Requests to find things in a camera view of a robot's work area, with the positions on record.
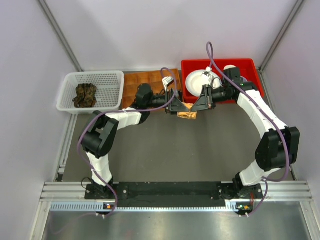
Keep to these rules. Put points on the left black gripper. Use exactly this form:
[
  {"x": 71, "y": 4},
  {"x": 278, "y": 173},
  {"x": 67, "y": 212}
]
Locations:
[{"x": 175, "y": 106}]

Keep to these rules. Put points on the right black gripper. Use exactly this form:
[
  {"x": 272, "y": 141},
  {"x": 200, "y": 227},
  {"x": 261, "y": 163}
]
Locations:
[{"x": 205, "y": 101}]

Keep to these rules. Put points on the orange patterned tie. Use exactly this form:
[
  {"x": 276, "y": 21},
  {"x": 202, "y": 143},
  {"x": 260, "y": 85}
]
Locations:
[{"x": 191, "y": 115}]

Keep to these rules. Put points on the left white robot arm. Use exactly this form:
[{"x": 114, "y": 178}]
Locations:
[{"x": 98, "y": 140}]

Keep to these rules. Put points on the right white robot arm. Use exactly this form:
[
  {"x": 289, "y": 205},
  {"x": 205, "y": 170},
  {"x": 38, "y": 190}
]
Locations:
[{"x": 278, "y": 146}]

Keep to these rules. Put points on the white paper plate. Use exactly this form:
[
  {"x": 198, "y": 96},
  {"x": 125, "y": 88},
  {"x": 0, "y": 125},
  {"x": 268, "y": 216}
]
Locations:
[{"x": 194, "y": 83}]

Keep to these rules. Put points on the orange compartment tray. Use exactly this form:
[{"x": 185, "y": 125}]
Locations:
[{"x": 132, "y": 85}]

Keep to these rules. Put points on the green cup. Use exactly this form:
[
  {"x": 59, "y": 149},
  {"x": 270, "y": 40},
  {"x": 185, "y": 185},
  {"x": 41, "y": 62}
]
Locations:
[{"x": 227, "y": 67}]

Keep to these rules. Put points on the red plastic bin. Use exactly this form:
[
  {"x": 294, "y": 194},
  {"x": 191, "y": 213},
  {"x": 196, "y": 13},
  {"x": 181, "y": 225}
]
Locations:
[{"x": 246, "y": 65}]

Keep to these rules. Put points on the dark camouflage tie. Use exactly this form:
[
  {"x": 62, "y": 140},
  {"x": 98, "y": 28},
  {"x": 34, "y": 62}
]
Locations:
[{"x": 85, "y": 96}]

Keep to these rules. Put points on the white perforated plastic basket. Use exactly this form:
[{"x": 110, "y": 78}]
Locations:
[{"x": 109, "y": 91}]

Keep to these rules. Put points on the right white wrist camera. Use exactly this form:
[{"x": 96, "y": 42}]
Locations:
[{"x": 207, "y": 75}]

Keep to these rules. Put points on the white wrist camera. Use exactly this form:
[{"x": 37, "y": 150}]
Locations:
[
  {"x": 207, "y": 75},
  {"x": 167, "y": 81}
]

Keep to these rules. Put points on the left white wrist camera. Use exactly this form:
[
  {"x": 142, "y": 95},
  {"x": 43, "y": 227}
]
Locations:
[{"x": 167, "y": 81}]

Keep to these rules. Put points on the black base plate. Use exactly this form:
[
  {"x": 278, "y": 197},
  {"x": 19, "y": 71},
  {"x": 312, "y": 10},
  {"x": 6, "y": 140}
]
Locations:
[{"x": 182, "y": 194}]

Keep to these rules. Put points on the slotted cable duct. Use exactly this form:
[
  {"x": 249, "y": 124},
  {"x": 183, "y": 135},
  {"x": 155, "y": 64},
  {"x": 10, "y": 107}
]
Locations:
[{"x": 104, "y": 207}]

